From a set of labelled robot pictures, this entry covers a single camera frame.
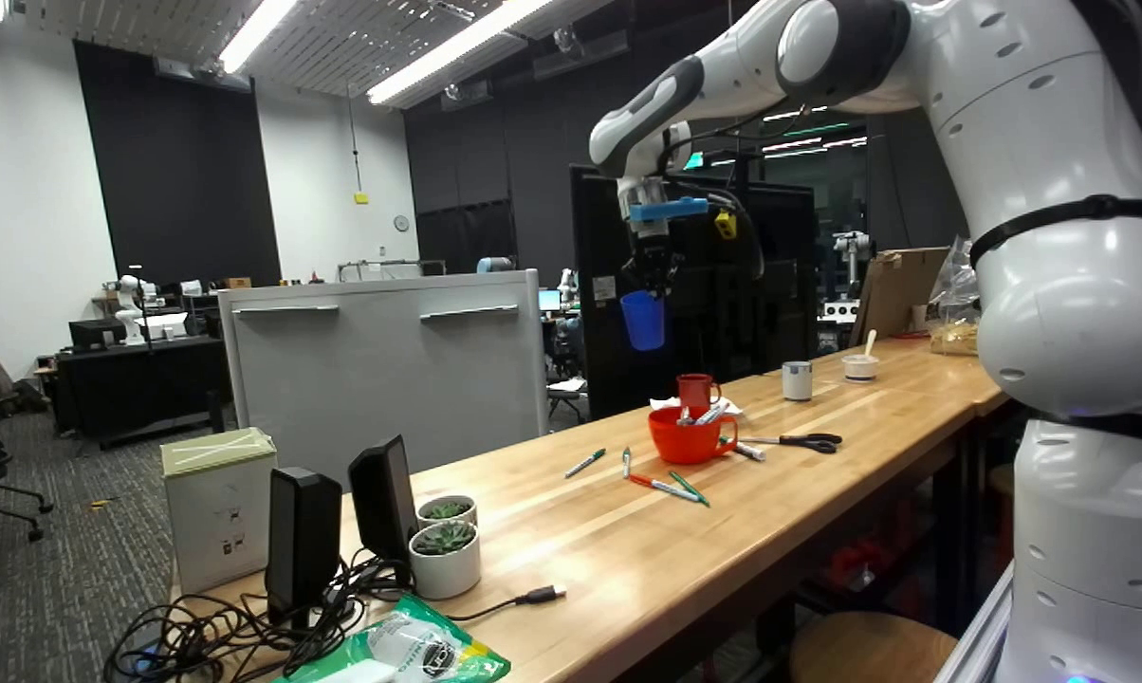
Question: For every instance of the orange bowl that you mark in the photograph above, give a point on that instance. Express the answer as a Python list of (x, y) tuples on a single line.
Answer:
[(682, 443)]

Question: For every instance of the white plant pot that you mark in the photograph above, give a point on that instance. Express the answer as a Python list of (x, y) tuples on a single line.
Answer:
[(445, 560), (450, 506)]

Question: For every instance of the small white cup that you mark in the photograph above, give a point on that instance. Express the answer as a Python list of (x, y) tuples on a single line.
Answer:
[(797, 380)]

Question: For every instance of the rear white plant pot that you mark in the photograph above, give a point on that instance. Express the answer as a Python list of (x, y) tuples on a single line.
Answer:
[(450, 506)]

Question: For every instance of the dark pen on table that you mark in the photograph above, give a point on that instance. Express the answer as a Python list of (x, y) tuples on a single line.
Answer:
[(586, 462)]

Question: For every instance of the round wooden stool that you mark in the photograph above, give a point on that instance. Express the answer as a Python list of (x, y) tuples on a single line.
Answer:
[(866, 646)]

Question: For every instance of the white box with green lid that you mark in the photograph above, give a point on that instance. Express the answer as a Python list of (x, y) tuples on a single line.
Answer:
[(219, 506)]

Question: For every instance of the black desk in background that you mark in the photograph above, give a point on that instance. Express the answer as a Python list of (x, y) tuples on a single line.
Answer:
[(132, 389)]

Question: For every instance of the black speaker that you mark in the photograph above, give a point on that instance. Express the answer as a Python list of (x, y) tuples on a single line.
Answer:
[(385, 500), (305, 530)]

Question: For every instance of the green pen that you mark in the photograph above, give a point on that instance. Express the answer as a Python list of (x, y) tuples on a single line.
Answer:
[(691, 489)]

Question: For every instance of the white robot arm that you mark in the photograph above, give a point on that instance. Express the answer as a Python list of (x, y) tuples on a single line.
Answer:
[(1050, 174)]

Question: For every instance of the blue plastic cup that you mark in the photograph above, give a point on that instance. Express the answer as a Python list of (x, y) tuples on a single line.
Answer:
[(643, 317)]

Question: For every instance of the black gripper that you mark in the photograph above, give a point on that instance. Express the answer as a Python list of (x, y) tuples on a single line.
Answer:
[(653, 265)]

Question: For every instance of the right black speaker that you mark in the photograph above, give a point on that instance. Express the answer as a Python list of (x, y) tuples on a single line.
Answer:
[(385, 500)]

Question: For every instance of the clear plastic food bag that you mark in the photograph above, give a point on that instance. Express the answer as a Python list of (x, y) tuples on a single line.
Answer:
[(952, 305)]

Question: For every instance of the front white plant pot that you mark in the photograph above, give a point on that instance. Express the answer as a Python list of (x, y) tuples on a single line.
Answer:
[(445, 560)]

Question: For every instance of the small white dish with spoon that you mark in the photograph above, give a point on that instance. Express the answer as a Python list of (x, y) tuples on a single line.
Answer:
[(863, 361)]

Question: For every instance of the green snack packet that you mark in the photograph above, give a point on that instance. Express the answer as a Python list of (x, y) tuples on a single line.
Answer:
[(409, 643)]

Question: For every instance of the brown cardboard box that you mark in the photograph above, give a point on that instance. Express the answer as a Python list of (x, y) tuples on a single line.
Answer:
[(898, 286)]

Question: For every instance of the red pen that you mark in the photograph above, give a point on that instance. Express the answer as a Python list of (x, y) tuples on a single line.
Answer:
[(663, 489)]

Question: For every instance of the left black speaker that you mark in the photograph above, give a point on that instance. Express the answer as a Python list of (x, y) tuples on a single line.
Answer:
[(305, 530)]

